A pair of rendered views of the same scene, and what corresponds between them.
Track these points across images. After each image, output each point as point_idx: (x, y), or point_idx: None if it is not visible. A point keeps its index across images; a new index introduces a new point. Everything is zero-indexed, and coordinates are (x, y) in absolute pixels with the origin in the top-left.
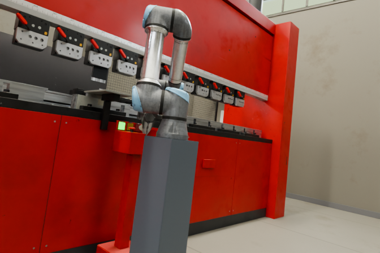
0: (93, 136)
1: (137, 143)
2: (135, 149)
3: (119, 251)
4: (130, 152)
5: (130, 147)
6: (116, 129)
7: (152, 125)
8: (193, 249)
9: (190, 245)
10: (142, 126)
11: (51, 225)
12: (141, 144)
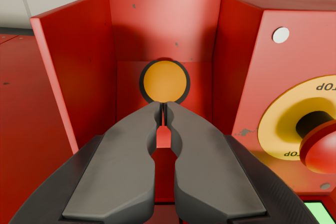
0: (333, 195)
1: None
2: None
3: None
4: None
5: None
6: (329, 203)
7: (70, 173)
8: None
9: None
10: (247, 155)
11: None
12: None
